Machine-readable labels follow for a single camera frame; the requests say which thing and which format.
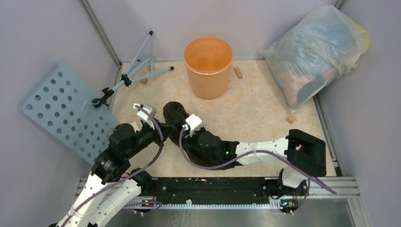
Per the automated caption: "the light blue tripod stand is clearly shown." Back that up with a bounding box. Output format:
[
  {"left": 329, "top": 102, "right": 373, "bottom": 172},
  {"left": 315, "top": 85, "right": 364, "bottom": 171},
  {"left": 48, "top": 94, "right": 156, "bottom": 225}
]
[{"left": 91, "top": 30, "right": 174, "bottom": 109}]

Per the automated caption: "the black trash bag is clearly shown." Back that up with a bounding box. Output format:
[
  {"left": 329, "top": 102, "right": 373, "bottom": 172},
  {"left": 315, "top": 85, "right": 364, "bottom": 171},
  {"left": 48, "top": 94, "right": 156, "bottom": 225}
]
[{"left": 163, "top": 101, "right": 239, "bottom": 167}]

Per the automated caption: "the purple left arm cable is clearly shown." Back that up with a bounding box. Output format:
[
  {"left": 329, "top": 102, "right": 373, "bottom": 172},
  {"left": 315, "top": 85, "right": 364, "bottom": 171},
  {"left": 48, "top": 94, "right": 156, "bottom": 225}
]
[{"left": 59, "top": 105, "right": 165, "bottom": 227}]

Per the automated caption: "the light blue perforated board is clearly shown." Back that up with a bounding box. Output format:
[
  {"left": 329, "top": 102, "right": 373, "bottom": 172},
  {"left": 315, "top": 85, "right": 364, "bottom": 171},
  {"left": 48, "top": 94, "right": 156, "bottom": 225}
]
[{"left": 20, "top": 60, "right": 119, "bottom": 166}]

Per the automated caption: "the flat wooden block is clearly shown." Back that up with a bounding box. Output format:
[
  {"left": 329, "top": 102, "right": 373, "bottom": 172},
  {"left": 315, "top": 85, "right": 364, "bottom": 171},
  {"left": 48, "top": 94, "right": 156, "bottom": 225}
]
[{"left": 234, "top": 67, "right": 243, "bottom": 79}]

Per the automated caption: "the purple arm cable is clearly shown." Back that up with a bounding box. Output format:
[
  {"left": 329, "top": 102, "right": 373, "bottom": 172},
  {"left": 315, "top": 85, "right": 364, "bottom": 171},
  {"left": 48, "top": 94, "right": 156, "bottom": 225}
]
[
  {"left": 59, "top": 105, "right": 165, "bottom": 227},
  {"left": 178, "top": 127, "right": 338, "bottom": 195}
]

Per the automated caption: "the wooden cube block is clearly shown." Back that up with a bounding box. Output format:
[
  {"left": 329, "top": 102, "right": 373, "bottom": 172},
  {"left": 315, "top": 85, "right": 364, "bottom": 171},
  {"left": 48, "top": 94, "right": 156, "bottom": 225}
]
[{"left": 286, "top": 115, "right": 297, "bottom": 124}]

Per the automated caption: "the white cube block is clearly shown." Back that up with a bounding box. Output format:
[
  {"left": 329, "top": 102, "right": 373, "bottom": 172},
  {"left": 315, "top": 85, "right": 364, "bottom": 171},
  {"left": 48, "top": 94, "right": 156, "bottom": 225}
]
[{"left": 131, "top": 122, "right": 140, "bottom": 131}]

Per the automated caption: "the white cable comb strip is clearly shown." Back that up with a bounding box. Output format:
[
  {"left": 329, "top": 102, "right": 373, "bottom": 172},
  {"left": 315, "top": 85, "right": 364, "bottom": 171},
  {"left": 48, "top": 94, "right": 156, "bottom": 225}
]
[{"left": 124, "top": 200, "right": 283, "bottom": 210}]

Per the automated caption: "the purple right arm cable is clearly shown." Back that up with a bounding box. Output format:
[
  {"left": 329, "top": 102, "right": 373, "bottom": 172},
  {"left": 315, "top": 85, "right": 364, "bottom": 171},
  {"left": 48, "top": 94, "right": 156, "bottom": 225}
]
[{"left": 178, "top": 127, "right": 338, "bottom": 195}]

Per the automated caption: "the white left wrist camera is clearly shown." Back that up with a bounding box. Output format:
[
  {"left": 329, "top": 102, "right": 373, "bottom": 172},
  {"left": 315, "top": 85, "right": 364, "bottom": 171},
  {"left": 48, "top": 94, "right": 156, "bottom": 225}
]
[{"left": 133, "top": 103, "right": 157, "bottom": 130}]

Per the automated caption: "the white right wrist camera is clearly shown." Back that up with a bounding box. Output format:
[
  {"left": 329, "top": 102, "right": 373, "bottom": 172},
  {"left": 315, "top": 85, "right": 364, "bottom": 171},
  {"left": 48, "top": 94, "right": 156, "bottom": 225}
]
[{"left": 183, "top": 114, "right": 204, "bottom": 137}]

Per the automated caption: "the orange plastic trash bin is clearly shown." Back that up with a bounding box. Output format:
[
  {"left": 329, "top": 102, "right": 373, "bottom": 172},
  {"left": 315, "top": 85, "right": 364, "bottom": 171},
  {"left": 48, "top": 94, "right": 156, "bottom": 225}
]
[{"left": 183, "top": 36, "right": 234, "bottom": 99}]

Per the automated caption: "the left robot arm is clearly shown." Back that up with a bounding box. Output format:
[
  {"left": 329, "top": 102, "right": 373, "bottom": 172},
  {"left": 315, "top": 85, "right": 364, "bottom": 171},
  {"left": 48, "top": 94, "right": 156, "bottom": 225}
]
[{"left": 52, "top": 122, "right": 177, "bottom": 227}]

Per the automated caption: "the large translucent trash bag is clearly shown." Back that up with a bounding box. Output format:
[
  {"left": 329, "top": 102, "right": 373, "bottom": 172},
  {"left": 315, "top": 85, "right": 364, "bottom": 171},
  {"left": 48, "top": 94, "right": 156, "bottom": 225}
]
[{"left": 259, "top": 5, "right": 371, "bottom": 113}]

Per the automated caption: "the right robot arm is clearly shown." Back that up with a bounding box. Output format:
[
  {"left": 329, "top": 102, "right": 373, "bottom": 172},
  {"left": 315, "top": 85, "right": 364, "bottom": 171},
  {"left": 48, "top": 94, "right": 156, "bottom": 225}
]
[{"left": 179, "top": 129, "right": 335, "bottom": 195}]

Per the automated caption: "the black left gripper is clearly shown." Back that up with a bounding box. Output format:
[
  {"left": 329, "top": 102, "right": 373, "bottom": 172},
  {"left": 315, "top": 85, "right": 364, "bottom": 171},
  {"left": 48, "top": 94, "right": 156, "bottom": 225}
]
[{"left": 125, "top": 117, "right": 176, "bottom": 158}]

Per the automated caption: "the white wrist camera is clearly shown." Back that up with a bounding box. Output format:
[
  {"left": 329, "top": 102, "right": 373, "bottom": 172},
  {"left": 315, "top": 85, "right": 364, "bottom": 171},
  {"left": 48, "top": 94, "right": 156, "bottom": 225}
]
[
  {"left": 133, "top": 103, "right": 157, "bottom": 130},
  {"left": 183, "top": 114, "right": 204, "bottom": 137}
]

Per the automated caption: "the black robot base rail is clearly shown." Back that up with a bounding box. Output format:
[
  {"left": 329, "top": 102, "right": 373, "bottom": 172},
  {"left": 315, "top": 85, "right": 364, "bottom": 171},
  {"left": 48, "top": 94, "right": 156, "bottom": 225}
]
[{"left": 133, "top": 171, "right": 307, "bottom": 205}]

